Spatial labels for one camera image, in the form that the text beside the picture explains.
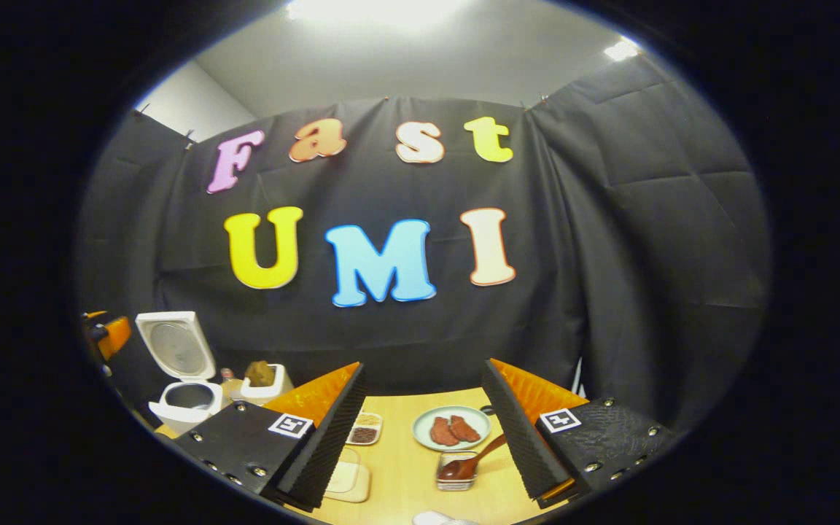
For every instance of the small ceiling light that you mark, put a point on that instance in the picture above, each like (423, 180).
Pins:
(622, 49)

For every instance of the brown toast slice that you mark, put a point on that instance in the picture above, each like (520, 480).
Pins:
(260, 373)

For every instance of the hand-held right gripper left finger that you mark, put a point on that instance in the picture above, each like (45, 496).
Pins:
(318, 452)

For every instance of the clear water bottle red label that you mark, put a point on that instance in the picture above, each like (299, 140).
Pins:
(229, 383)

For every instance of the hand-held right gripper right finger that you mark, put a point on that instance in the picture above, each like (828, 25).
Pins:
(526, 452)

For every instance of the white toaster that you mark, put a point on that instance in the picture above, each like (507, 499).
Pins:
(270, 394)

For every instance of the dark wooden spoon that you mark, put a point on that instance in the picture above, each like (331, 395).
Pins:
(456, 468)

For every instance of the white rice cooker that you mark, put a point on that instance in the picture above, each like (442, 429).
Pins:
(187, 397)

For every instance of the long ceiling light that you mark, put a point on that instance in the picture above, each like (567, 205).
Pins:
(372, 11)

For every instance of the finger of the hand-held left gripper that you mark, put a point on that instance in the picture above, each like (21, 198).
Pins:
(117, 337)

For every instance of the clear chopstick holder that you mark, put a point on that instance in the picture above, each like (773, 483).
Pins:
(453, 483)

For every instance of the pale green plate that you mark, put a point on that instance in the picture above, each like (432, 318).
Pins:
(424, 430)

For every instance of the white divided dish of beans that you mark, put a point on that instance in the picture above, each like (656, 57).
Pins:
(365, 430)

